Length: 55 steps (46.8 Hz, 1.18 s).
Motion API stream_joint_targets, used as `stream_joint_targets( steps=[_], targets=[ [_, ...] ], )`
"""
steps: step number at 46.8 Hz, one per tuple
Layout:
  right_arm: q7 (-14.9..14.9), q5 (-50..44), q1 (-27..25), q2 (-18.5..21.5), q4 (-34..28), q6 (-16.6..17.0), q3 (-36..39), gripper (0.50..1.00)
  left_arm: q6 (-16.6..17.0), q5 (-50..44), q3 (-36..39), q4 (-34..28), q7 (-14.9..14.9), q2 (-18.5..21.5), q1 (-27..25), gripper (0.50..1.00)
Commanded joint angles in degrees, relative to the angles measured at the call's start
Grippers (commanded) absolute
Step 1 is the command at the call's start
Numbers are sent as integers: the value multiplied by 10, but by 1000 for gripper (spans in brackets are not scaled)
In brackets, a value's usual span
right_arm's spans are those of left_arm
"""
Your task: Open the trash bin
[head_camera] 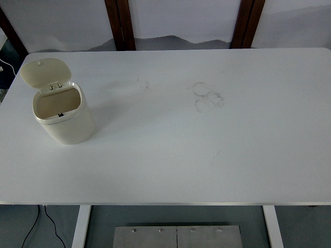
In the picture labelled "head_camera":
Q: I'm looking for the grey metal plate with screws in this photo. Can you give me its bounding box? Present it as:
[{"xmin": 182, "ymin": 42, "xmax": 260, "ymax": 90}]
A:
[{"xmin": 113, "ymin": 225, "xmax": 243, "ymax": 248}]

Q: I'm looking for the white table leg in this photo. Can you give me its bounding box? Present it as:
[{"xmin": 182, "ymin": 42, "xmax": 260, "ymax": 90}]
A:
[
  {"xmin": 263, "ymin": 206, "xmax": 284, "ymax": 248},
  {"xmin": 71, "ymin": 205, "xmax": 92, "ymax": 248}
]

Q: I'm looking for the thin white cable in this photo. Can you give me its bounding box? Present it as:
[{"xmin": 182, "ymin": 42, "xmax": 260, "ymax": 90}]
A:
[{"xmin": 0, "ymin": 57, "xmax": 17, "ymax": 76}]

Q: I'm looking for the landscape print screen panel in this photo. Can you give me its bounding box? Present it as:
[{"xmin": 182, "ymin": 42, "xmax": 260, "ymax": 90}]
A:
[
  {"xmin": 251, "ymin": 0, "xmax": 331, "ymax": 51},
  {"xmin": 0, "ymin": 0, "xmax": 117, "ymax": 54},
  {"xmin": 128, "ymin": 0, "xmax": 242, "ymax": 51}
]

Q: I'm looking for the thin black cable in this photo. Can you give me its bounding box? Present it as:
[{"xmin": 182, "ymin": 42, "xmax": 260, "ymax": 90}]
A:
[
  {"xmin": 21, "ymin": 205, "xmax": 41, "ymax": 248},
  {"xmin": 43, "ymin": 205, "xmax": 66, "ymax": 248}
]

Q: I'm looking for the cream plastic trash bin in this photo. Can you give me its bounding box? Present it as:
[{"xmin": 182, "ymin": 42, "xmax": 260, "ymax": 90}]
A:
[{"xmin": 20, "ymin": 57, "xmax": 96, "ymax": 146}]

